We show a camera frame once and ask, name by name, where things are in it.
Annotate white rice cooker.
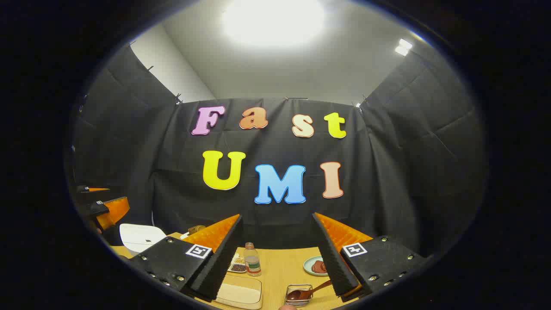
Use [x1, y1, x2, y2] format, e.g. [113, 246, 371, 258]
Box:
[119, 223, 167, 254]

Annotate white divided snack dish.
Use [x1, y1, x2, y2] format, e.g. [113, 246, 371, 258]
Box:
[228, 254, 247, 274]

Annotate clear square chopstick holder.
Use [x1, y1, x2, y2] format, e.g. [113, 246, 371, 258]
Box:
[285, 284, 313, 307]

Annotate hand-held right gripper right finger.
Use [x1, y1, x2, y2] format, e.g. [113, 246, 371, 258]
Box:
[312, 212, 430, 303]

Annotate black backdrop cloth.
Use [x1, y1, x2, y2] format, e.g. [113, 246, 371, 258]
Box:
[69, 37, 489, 259]

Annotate large ceiling light panel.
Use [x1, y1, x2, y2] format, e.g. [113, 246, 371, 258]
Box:
[222, 0, 325, 46]

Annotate clear bottle with red label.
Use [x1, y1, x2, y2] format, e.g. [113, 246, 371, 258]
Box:
[244, 242, 262, 276]

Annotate cream tray of rice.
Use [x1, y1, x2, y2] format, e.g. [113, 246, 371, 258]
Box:
[214, 275, 263, 310]

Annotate pale green plate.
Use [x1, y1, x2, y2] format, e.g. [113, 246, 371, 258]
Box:
[303, 256, 330, 276]

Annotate brown wooden spoon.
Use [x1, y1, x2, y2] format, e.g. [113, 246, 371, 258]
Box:
[287, 280, 333, 301]

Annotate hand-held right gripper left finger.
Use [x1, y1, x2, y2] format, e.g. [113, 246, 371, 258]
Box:
[128, 214, 244, 302]

